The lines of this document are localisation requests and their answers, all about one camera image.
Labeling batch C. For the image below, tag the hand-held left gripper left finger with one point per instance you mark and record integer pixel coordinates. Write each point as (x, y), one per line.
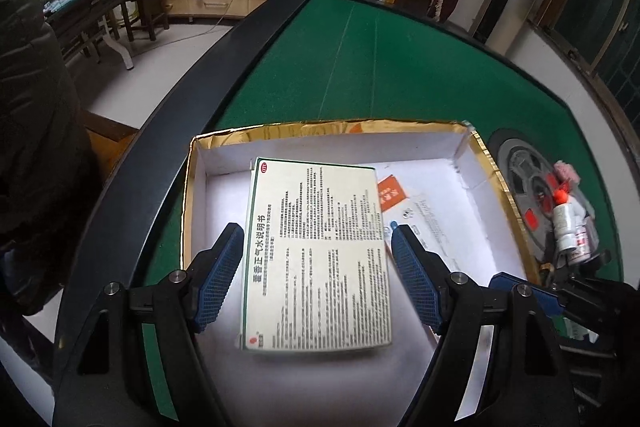
(220, 277)

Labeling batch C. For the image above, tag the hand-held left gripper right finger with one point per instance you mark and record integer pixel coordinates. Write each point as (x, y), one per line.
(417, 277)

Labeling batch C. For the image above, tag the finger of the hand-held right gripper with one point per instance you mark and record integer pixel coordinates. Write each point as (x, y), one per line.
(505, 283)

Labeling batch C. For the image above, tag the small white bottle red cap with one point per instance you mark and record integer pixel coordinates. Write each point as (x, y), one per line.
(570, 227)

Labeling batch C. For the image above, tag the white printed medicine box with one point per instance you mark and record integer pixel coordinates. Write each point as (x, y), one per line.
(320, 257)

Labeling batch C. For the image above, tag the cardboard box white interior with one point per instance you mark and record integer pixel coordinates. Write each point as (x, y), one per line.
(325, 147)

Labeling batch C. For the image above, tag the white box with orange label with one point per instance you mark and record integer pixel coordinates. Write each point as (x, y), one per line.
(395, 194)

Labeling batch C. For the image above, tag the round mahjong table control panel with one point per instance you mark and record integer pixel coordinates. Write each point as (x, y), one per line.
(520, 167)

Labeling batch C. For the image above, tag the pink fluffy toy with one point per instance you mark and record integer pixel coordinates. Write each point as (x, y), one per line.
(567, 171)

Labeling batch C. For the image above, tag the brown wooden chair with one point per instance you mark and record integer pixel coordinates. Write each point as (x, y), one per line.
(107, 127)

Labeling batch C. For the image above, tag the green felt mahjong table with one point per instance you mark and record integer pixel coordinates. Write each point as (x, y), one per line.
(210, 72)

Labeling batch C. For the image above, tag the person's dark jacket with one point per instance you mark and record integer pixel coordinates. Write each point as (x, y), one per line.
(35, 107)

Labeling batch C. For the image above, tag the low wooden tv cabinet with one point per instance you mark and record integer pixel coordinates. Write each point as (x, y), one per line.
(215, 4)

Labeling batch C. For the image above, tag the dark wooden stool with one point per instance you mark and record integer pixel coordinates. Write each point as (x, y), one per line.
(150, 4)

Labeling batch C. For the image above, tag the green glass window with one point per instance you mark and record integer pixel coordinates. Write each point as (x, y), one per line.
(605, 7)

